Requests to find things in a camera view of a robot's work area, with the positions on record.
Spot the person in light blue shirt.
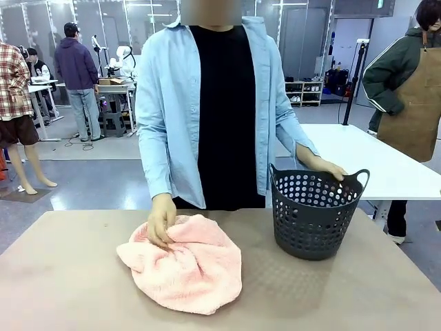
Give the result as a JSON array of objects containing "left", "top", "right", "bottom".
[{"left": 135, "top": 15, "right": 320, "bottom": 211}]

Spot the pink fluffy towel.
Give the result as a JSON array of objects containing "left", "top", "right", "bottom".
[{"left": 116, "top": 213, "right": 243, "bottom": 316}]

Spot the person's left forearm blue sleeve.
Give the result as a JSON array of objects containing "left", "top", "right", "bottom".
[{"left": 275, "top": 110, "right": 320, "bottom": 166}]

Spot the grey workbench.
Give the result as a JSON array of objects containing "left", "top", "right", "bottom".
[{"left": 94, "top": 82, "right": 139, "bottom": 137}]

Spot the white standing desk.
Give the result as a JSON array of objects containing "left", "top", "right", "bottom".
[{"left": 27, "top": 78, "right": 65, "bottom": 143}]

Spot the grey plastic stool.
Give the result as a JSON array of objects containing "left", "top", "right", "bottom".
[{"left": 101, "top": 111, "right": 125, "bottom": 139}]

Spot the black tripod with camera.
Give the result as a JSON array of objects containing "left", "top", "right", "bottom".
[{"left": 342, "top": 39, "right": 371, "bottom": 126}]

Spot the person's right forearm blue sleeve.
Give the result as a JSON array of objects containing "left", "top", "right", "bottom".
[{"left": 136, "top": 127, "right": 180, "bottom": 201}]

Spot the dark grey perforated basket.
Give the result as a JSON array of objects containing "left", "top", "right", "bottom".
[{"left": 268, "top": 163, "right": 371, "bottom": 261}]

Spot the person in purple hoodie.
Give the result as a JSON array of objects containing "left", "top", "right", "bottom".
[{"left": 54, "top": 22, "right": 106, "bottom": 143}]

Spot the mannequin in plaid shirt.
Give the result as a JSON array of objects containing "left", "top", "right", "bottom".
[{"left": 0, "top": 40, "right": 59, "bottom": 196}]

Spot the grey mannequin base plate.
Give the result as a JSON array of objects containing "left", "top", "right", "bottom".
[{"left": 0, "top": 187, "right": 53, "bottom": 204}]

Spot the dark bags pile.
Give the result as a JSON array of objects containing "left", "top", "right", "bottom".
[{"left": 325, "top": 60, "right": 353, "bottom": 97}]

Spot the open cardboard box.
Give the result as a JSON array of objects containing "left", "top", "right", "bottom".
[{"left": 98, "top": 77, "right": 128, "bottom": 87}]

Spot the person's right hand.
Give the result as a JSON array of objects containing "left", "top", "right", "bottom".
[{"left": 147, "top": 193, "right": 178, "bottom": 250}]

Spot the black floor cable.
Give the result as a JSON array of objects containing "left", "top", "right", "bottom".
[{"left": 64, "top": 132, "right": 94, "bottom": 152}]

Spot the seated person in varsity jacket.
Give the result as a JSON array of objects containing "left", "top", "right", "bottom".
[{"left": 24, "top": 47, "right": 58, "bottom": 118}]

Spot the person's left hand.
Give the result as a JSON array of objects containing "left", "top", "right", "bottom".
[{"left": 306, "top": 157, "right": 348, "bottom": 181}]

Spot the person in brown apron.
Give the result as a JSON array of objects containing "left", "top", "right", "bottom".
[{"left": 361, "top": 0, "right": 441, "bottom": 245}]

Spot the white shoe rack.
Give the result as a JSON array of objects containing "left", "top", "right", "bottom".
[{"left": 285, "top": 80, "right": 325, "bottom": 108}]

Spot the white table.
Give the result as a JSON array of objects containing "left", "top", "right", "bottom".
[{"left": 298, "top": 123, "right": 441, "bottom": 221}]

